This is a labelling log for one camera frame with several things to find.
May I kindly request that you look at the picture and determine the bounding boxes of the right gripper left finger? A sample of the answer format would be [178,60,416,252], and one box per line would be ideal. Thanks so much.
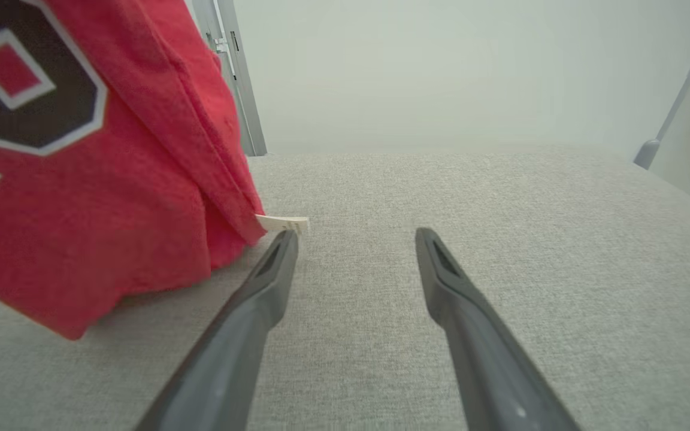
[135,230,299,431]

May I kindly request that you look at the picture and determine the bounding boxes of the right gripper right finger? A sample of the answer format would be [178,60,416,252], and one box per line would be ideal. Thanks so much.
[414,227,580,431]

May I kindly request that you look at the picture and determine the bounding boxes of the red basketball jersey white sleeves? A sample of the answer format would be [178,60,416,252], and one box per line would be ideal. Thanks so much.
[0,0,310,341]

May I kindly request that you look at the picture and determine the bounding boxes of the grey metal diagonal strut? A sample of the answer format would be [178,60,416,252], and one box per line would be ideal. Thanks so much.
[633,0,690,171]

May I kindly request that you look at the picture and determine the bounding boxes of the grey metal frame post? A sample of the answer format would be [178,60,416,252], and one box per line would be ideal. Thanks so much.
[192,0,268,157]

